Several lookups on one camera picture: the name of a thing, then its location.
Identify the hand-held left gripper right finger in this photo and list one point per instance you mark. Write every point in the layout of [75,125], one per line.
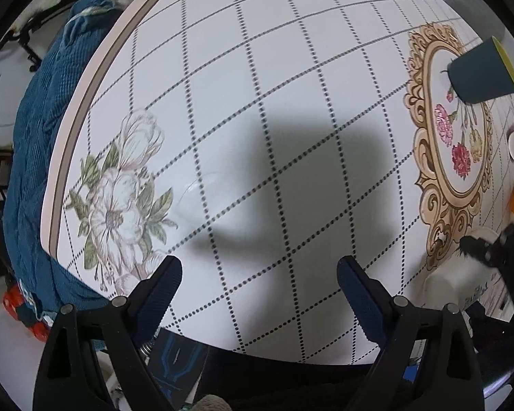
[355,284]

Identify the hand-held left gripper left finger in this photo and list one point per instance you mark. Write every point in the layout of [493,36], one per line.
[160,284]

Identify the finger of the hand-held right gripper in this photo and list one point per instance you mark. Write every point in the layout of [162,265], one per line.
[479,250]

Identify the dark teal cup yellow inside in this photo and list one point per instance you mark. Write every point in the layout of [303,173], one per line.
[479,75]

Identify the black box blue print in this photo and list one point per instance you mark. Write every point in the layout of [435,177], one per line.
[175,364]

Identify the red plastic object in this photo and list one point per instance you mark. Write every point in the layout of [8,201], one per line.
[19,308]

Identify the blue knitted blanket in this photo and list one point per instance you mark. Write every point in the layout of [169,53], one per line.
[43,158]

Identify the floral checked tablecloth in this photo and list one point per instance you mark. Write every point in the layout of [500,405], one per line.
[282,94]

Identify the black metal stand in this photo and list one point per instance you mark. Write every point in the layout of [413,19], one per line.
[28,38]

